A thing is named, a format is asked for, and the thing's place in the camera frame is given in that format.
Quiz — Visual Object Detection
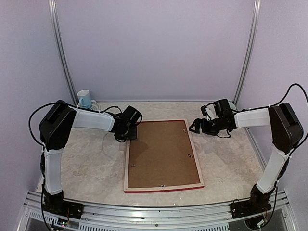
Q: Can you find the right aluminium corner post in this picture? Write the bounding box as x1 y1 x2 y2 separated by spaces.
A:
233 0 261 106

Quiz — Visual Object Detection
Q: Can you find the red wooden picture frame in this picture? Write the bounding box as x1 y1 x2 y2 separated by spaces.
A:
123 118 205 193

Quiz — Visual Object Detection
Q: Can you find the light blue mug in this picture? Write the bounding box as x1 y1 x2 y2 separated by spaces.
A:
77 90 92 109

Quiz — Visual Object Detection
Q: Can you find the left aluminium corner post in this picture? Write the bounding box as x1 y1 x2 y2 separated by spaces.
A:
48 0 78 105

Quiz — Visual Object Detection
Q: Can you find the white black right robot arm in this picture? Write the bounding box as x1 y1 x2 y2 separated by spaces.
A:
189 99 308 214

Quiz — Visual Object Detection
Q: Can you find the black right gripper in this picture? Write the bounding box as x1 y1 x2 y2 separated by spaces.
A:
190 116 226 135

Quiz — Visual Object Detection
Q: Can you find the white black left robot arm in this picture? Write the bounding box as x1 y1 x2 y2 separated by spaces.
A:
35 100 143 214

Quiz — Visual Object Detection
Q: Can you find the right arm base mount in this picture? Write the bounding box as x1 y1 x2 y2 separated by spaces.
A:
229 185 274 218

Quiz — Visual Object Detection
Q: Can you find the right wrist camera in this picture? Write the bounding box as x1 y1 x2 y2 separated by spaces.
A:
200 105 215 121

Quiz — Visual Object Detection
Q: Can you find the brown backing board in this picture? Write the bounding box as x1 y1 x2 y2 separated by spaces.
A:
127 120 202 189

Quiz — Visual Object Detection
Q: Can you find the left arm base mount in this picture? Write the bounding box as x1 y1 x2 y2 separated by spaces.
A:
42 190 84 219

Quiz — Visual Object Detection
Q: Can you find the aluminium corner post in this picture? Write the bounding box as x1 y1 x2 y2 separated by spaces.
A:
48 0 78 105
233 0 261 106

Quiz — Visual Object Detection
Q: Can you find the pale green ceramic bowl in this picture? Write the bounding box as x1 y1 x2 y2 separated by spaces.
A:
229 102 237 110

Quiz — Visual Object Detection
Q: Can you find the front aluminium rail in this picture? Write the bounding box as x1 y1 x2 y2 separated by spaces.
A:
15 189 299 231

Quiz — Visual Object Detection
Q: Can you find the white blue swirl plate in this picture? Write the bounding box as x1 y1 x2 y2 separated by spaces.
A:
90 100 101 111

